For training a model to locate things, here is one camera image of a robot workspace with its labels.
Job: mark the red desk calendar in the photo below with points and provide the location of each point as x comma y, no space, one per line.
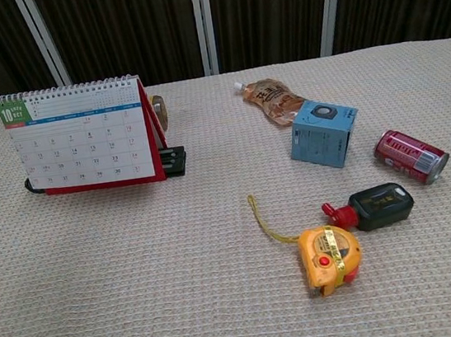
81,146

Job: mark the orange drink pouch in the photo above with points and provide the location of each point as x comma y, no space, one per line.
271,102

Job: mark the wooden round object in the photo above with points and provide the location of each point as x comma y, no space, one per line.
159,108

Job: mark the light blue cardboard box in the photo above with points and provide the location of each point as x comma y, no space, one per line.
321,139

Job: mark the beige woven tablecloth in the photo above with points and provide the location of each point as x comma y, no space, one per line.
139,271

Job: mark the yellow tape measure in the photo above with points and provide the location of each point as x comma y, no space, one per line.
329,258

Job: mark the black ink bottle red cap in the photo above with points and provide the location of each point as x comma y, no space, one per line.
380,206

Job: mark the red soda can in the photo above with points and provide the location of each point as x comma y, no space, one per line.
409,157

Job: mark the white screen frame post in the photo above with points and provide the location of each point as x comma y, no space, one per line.
203,21
330,5
44,38

